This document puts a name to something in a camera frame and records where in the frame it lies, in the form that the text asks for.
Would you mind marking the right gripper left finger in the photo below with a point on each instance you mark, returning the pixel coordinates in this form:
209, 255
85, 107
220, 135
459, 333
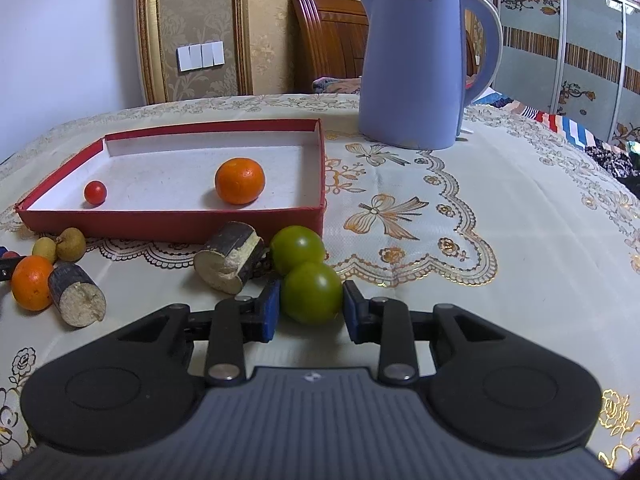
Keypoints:
172, 332

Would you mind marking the brown longan fruit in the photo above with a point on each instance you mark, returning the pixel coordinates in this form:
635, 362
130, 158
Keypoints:
70, 245

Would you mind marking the white wall switch panel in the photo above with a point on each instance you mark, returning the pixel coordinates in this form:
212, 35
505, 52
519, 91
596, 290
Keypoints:
198, 56

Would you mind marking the orange mandarin outside tray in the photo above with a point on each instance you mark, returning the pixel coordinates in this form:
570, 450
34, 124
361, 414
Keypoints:
29, 283

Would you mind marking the red cherry tomato in tray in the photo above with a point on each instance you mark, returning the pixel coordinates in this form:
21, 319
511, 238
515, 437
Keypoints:
95, 193

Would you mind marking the green tomato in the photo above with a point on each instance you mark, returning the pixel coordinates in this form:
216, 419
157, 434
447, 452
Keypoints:
295, 245
311, 294

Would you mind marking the patterned wardrobe sliding doors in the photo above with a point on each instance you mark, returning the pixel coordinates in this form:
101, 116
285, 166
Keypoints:
578, 59

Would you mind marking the yellow longan fruit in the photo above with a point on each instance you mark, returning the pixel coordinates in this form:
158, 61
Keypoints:
45, 248

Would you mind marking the wooden bed headboard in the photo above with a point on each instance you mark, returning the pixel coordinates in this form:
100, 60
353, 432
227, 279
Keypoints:
331, 41

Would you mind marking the orange mandarin in tray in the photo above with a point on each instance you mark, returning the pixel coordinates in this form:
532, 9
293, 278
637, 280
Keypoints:
239, 181

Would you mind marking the blue electric kettle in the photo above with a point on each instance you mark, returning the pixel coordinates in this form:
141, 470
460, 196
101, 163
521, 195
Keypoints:
413, 89

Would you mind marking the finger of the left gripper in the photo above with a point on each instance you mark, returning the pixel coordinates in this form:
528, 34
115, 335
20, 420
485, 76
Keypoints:
7, 266

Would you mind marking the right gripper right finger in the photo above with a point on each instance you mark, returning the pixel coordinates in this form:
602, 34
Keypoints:
449, 330

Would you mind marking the red cardboard tray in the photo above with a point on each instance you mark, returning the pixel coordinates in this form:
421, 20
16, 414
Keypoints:
160, 182

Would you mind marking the gold wall frame moulding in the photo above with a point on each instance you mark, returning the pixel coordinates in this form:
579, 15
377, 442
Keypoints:
164, 26

